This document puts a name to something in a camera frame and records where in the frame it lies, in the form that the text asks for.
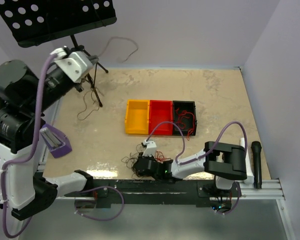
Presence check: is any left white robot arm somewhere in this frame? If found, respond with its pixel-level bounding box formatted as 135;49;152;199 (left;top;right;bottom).
0;51;98;221

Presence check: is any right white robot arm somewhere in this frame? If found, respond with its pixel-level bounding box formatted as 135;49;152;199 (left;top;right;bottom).
132;141;248;197

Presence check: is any yellow plastic bin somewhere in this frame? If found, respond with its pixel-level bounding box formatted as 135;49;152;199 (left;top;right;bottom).
124;99;150;135

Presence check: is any red plastic bin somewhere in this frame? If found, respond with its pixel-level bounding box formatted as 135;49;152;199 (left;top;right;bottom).
148;100;173;136

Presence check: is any black plastic bin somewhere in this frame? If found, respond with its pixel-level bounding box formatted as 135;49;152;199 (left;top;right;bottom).
172;100;198;137

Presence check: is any black perforated music stand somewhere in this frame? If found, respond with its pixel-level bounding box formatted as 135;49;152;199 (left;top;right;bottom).
0;0;118;108

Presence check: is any purple plastic holder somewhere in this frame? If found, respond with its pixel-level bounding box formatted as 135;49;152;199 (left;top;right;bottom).
39;123;73;159

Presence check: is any white microphone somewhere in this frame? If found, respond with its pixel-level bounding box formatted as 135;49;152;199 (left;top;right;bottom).
243;149;254;185

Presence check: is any black microphone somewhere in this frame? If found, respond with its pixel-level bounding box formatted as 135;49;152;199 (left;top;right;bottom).
251;141;262;190

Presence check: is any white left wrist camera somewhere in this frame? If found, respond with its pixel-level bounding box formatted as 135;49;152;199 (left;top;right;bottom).
50;46;93;83

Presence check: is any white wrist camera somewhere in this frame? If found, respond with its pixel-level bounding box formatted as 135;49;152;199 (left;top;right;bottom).
142;140;157;157
50;46;93;83

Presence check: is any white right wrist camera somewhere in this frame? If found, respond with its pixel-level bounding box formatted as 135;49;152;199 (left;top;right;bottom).
142;140;157;157

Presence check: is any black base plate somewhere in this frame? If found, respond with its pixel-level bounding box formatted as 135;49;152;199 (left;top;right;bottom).
64;178;242;209

